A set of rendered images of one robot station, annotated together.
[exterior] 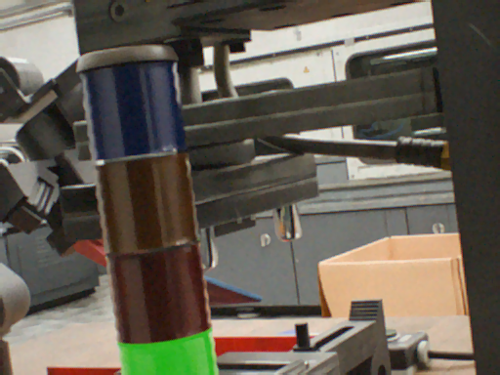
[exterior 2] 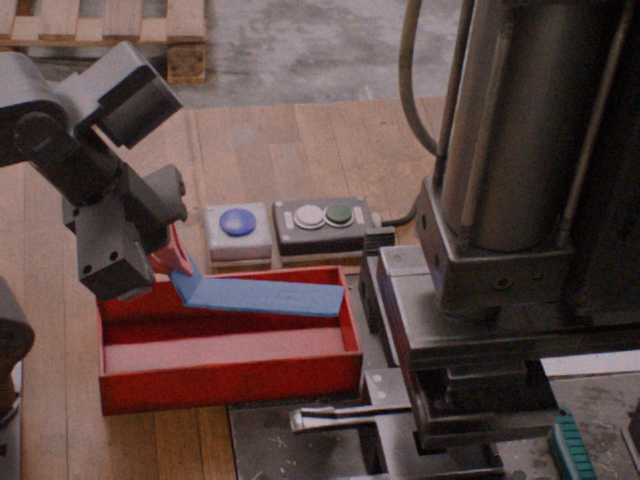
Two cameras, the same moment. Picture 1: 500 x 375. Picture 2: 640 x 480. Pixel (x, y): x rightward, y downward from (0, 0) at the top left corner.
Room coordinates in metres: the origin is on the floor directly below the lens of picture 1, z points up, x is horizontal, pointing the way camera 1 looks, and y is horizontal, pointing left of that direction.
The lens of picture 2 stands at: (0.29, 0.56, 1.85)
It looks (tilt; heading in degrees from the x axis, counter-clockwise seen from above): 45 degrees down; 317
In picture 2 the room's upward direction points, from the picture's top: 5 degrees clockwise
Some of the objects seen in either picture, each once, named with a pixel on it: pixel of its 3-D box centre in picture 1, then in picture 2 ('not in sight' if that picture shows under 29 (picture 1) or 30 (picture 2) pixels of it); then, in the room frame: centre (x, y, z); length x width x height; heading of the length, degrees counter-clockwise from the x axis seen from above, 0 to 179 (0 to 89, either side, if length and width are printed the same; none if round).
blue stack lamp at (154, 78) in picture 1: (134, 112); not in sight; (0.37, 0.04, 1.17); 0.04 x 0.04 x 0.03
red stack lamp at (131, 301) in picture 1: (158, 290); not in sight; (0.37, 0.04, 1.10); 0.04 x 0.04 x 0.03
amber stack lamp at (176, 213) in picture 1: (146, 201); not in sight; (0.37, 0.04, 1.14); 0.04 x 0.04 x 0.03
